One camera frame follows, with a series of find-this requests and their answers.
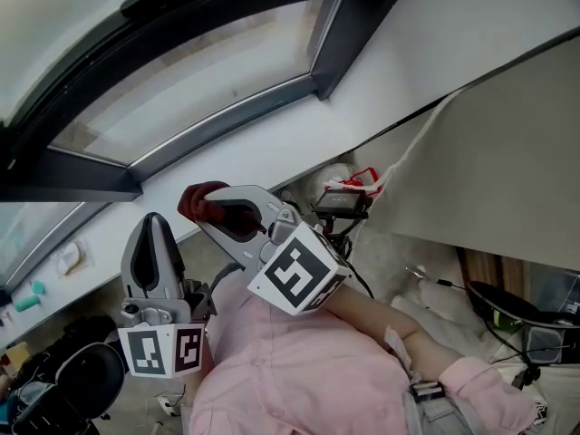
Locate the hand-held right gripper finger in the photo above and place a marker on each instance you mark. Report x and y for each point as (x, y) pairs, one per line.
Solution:
(235, 247)
(254, 194)

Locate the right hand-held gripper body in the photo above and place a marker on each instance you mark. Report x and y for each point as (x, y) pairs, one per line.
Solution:
(299, 270)

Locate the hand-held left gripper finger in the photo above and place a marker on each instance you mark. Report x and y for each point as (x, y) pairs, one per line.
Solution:
(171, 265)
(128, 270)

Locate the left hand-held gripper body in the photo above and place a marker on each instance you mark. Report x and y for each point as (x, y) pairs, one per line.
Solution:
(145, 351)

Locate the dark red cloth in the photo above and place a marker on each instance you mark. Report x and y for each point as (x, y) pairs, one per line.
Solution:
(192, 202)

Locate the white window sill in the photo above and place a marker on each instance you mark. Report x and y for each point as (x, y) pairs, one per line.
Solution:
(408, 61)

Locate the person's right forearm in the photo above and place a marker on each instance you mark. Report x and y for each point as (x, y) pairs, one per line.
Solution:
(385, 320)

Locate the person's left forearm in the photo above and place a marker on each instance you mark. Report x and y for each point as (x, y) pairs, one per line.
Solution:
(206, 360)

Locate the white power strip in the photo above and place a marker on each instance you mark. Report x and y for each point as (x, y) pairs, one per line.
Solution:
(167, 403)

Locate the bagged white slipper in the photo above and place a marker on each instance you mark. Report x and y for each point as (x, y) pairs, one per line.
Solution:
(72, 256)

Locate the black office chair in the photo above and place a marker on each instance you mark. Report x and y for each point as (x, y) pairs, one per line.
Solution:
(90, 374)

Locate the small black box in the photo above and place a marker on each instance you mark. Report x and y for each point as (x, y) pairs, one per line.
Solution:
(340, 202)

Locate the clear plastic bag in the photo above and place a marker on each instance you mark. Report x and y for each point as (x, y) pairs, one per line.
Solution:
(333, 172)

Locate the small teal cap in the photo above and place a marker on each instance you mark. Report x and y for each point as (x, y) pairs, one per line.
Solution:
(38, 286)

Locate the person's pink shirt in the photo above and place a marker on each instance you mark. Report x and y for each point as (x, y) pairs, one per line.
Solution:
(294, 370)

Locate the teal tube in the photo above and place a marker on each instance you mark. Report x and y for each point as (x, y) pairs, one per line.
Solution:
(26, 303)

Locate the small low glass pane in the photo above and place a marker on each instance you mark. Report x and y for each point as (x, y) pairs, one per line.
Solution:
(204, 75)

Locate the small red object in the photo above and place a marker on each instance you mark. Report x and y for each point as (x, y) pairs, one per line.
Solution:
(4, 359)

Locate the brown wooden panel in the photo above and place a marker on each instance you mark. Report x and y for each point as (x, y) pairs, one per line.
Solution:
(489, 270)

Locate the person's grey trousers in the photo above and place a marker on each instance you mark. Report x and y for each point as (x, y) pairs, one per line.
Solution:
(439, 417)

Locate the black bag with grey pocket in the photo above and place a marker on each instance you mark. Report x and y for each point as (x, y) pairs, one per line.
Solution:
(544, 338)

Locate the frosted hinged window sash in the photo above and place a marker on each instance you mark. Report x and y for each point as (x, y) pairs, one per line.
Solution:
(45, 25)

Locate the dark fixed window frame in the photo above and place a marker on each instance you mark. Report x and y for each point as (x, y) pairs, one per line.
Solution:
(90, 184)

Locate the red plastic frame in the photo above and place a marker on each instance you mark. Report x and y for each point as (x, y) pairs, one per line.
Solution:
(360, 177)

